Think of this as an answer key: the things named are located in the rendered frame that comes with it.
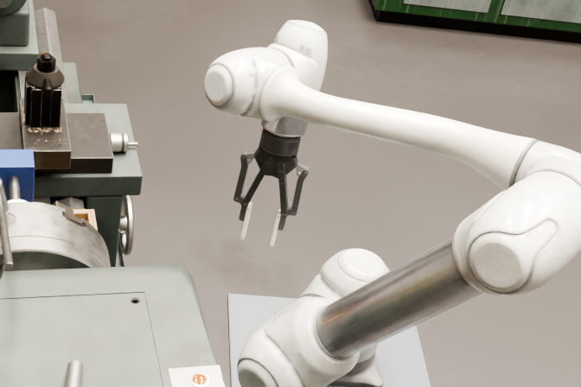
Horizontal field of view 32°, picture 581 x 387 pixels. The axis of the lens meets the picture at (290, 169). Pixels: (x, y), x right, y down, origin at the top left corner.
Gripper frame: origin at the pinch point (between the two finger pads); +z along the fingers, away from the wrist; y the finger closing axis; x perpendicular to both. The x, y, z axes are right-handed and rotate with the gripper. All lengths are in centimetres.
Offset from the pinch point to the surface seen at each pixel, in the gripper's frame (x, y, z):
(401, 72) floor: -290, -35, 36
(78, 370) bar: 64, 17, -1
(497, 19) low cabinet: -344, -78, 10
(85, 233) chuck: 26.8, 27.8, -2.7
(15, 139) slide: -28, 60, 6
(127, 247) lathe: -39, 32, 32
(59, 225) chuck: 30.2, 31.6, -4.7
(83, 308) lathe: 50, 21, -2
